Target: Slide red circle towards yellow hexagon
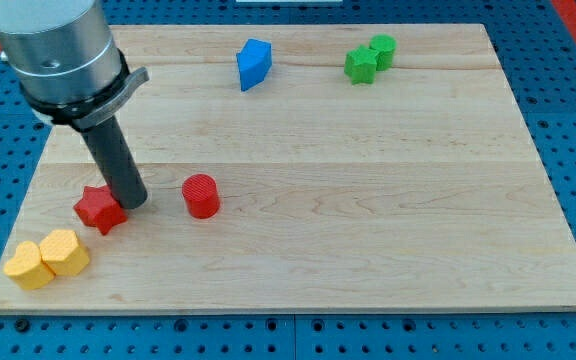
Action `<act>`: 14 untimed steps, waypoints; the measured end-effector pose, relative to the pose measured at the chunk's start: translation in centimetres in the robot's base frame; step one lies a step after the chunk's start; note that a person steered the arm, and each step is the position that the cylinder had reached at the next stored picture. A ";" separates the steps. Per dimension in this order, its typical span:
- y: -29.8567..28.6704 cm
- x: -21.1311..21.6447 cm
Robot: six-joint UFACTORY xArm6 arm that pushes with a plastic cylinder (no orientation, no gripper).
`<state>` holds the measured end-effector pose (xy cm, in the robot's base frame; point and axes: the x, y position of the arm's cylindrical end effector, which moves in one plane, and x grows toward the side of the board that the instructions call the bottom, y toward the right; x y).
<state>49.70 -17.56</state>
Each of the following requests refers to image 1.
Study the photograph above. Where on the green star block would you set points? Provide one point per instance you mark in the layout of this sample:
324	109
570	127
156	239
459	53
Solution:
361	65

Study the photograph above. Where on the yellow hexagon block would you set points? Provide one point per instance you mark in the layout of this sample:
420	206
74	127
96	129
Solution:
63	252

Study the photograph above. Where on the blue angular block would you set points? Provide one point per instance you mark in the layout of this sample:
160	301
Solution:
254	62

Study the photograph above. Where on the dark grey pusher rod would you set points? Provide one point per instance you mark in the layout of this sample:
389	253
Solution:
114	159

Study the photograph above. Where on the red cylinder block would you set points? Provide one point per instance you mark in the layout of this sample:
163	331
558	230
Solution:
201	196

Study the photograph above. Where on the green cylinder block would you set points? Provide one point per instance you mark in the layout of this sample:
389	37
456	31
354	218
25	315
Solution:
386	46

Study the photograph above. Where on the yellow heart block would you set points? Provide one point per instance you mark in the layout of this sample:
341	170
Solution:
27	269

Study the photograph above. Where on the red star block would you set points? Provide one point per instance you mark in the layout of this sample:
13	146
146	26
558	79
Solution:
98	208

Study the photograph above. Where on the light wooden board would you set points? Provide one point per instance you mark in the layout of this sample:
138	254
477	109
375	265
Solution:
420	193

